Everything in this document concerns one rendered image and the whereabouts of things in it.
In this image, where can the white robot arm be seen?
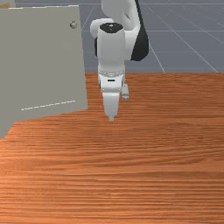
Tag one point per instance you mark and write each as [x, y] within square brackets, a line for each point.
[111, 49]

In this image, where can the pale grey cabinet door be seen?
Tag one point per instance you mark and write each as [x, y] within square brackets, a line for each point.
[40, 64]

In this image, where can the pale cabinet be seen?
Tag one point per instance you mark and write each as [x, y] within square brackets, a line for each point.
[6, 3]

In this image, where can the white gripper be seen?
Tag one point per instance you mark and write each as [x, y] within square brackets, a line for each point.
[110, 87]

